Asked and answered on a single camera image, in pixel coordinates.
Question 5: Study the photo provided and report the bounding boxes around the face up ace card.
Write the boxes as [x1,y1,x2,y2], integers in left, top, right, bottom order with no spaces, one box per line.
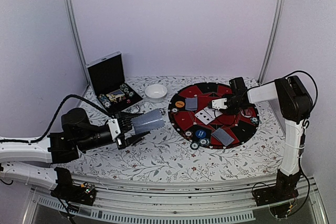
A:
[204,107,222,119]

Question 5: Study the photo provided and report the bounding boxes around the green chips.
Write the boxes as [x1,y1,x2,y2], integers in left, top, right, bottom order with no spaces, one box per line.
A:
[250,117,259,125]
[198,138,210,147]

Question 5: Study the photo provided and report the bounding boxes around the blue card deck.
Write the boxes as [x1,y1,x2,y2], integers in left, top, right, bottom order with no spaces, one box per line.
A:
[131,109,165,134]

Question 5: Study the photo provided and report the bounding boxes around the face up spade card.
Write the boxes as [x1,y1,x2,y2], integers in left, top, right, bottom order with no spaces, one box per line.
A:
[195,110,214,125]

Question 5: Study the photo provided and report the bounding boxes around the dealt cards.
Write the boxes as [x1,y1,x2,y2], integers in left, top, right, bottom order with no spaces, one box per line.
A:
[185,97,198,111]
[212,128,234,147]

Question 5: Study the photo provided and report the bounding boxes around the blue small blind button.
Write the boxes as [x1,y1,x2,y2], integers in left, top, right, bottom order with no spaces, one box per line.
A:
[195,130,207,139]

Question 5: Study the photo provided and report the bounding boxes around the orange big blind button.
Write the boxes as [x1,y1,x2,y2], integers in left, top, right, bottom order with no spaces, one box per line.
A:
[175,101,185,108]

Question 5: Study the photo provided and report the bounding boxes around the red chips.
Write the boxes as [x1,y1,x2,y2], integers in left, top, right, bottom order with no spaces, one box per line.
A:
[184,131,193,139]

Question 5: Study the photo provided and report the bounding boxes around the blue chips off mat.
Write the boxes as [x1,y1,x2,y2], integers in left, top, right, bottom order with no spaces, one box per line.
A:
[190,142,199,150]

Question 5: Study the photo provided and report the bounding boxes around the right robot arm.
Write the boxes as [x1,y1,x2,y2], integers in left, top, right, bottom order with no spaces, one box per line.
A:
[114,76,305,184]

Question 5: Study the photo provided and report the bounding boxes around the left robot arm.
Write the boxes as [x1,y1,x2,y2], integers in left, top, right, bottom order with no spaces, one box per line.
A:
[1,108,147,200]

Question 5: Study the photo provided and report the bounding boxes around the boxed playing card deck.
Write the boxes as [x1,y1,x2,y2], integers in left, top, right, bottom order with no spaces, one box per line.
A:
[106,89,125,102]

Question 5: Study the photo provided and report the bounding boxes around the long poker chip row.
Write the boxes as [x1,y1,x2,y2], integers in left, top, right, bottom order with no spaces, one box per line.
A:
[98,94,111,108]

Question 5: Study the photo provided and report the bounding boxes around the short poker chip row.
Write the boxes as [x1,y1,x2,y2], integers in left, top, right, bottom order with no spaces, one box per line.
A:
[120,83,129,93]

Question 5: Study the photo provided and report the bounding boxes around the floral tablecloth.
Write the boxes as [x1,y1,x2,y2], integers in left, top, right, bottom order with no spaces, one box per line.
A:
[52,76,295,183]

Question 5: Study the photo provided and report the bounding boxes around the white ceramic bowl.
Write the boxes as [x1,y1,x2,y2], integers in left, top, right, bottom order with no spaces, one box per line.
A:
[144,84,167,103]

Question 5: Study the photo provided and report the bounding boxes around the round red black poker mat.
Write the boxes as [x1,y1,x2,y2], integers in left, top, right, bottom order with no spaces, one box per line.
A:
[168,82,259,149]

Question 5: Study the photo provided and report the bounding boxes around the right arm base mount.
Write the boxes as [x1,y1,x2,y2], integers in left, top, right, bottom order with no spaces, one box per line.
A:
[251,183,299,206]

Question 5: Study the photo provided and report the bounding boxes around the aluminium frame post left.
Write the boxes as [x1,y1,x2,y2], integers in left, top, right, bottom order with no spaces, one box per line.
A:
[64,0,90,85]

